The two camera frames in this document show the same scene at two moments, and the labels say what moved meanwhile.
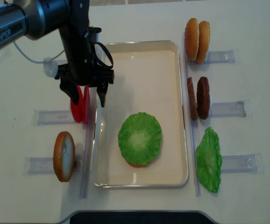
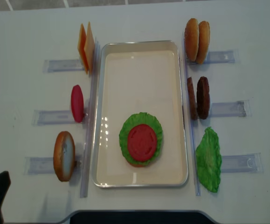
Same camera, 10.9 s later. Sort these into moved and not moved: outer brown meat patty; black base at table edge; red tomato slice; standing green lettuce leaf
Moved: red tomato slice
Not moved: outer brown meat patty; black base at table edge; standing green lettuce leaf
